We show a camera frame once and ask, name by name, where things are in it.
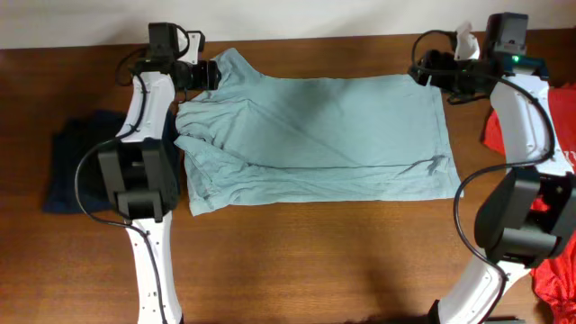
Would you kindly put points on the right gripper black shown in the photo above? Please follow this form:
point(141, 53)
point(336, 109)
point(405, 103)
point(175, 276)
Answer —
point(440, 81)

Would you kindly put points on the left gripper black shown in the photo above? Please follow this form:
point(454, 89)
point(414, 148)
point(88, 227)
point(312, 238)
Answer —
point(207, 75)

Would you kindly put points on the light blue grey t-shirt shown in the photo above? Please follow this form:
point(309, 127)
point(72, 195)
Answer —
point(259, 139)

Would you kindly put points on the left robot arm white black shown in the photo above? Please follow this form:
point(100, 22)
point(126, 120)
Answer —
point(147, 214)

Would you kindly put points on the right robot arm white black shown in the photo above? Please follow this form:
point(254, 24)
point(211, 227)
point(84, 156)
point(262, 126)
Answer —
point(530, 215)

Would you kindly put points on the folded dark navy garment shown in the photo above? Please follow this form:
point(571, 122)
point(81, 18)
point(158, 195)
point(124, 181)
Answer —
point(70, 145)

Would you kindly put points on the red t-shirt white print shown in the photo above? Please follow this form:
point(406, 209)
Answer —
point(554, 278)

